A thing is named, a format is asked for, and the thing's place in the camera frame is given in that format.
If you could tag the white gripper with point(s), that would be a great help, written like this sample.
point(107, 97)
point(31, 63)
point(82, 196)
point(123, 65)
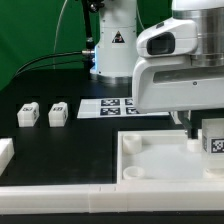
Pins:
point(166, 84)

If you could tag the white square tabletop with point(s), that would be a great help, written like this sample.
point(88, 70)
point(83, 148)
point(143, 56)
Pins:
point(161, 155)

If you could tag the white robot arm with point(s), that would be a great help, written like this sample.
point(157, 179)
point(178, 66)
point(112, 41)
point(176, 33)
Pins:
point(115, 55)

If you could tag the white obstacle fence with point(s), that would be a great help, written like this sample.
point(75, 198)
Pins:
point(130, 196)

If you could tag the white sheet with tags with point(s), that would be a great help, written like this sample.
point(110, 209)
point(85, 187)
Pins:
point(107, 107)

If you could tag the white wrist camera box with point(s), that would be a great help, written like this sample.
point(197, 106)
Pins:
point(170, 37)

